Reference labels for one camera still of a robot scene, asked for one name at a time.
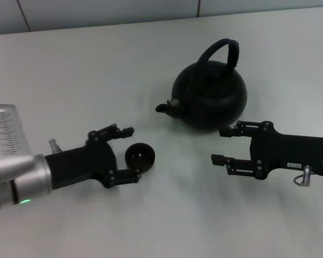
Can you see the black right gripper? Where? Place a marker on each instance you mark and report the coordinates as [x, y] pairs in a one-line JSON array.
[[290, 153]]

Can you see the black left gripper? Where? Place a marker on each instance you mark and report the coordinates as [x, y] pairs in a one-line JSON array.
[[78, 166]]

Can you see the small black teacup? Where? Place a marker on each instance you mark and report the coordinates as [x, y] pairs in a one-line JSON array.
[[140, 158]]

